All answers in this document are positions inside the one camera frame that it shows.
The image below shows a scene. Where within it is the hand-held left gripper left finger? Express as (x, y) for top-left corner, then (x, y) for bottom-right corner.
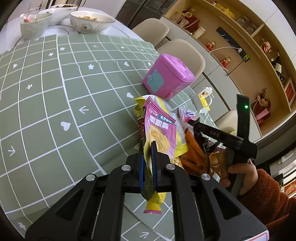
(24, 141), (145, 241)

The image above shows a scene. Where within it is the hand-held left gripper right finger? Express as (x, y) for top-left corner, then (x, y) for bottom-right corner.
(151, 141), (270, 241)

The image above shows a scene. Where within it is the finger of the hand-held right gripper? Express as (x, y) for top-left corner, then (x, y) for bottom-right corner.
(192, 119), (245, 149)
(201, 136), (223, 154)

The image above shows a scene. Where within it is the orange plastic bag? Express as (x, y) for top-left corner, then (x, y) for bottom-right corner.
(179, 128), (211, 175)

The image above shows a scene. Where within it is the pink yellow chip packet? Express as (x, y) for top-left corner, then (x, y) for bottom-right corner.
(142, 96), (188, 215)

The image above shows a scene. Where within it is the person's right forearm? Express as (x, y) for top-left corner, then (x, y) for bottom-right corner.
(238, 169), (296, 230)

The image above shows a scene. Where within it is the person's right hand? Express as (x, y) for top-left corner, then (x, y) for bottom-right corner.
(209, 152), (258, 195)

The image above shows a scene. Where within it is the beige chair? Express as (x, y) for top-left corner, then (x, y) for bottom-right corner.
(156, 39), (206, 79)
(214, 109), (241, 135)
(131, 18), (170, 48)

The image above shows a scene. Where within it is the red flower bouquet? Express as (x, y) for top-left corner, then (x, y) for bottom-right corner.
(251, 88), (271, 126)

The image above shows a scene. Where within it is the white purple snack packet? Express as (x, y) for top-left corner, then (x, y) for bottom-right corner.
(178, 105), (200, 127)

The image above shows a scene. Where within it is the wooden shelf cabinet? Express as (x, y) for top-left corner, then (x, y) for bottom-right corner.
(159, 0), (296, 144)

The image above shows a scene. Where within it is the white yellow toy holder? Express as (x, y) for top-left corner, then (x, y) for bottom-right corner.
(193, 87), (214, 114)

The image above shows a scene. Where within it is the yellow snack packet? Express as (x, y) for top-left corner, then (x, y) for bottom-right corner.
(133, 97), (146, 142)

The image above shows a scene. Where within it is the red framed picture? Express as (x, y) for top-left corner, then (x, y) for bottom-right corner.
(283, 77), (296, 102)

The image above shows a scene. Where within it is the wine bottle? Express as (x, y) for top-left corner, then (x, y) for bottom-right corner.
(269, 52), (286, 81)

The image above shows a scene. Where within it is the pink plastic box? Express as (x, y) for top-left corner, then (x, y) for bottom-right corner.
(142, 53), (195, 100)

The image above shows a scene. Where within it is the red white figurine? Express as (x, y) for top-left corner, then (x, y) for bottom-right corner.
(259, 38), (272, 53)

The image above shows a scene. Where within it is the black power strip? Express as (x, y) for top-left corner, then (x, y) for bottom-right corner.
(216, 26), (251, 62)

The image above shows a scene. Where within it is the cream cup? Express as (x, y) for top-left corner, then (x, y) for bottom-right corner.
(193, 27), (206, 39)

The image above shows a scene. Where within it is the red gift bag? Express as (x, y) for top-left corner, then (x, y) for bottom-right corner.
(181, 8), (200, 33)

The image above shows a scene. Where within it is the dark glass cabinet door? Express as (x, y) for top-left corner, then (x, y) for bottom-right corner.
(116, 0), (171, 26)

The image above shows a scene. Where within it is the floral white bowl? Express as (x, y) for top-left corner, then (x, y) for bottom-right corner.
(70, 10), (115, 34)

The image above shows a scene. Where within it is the dark rimmed white bowl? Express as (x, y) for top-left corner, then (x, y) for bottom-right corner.
(38, 4), (79, 26)

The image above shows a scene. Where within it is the small white bowl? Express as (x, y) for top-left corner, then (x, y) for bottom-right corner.
(20, 13), (53, 39)

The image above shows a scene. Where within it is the glass tumbler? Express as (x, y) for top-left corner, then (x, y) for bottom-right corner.
(27, 0), (41, 14)

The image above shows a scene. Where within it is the black charger cable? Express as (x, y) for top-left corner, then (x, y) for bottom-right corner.
(225, 54), (250, 77)

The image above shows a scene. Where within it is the white charger cable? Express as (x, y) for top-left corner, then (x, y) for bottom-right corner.
(208, 46), (243, 61)

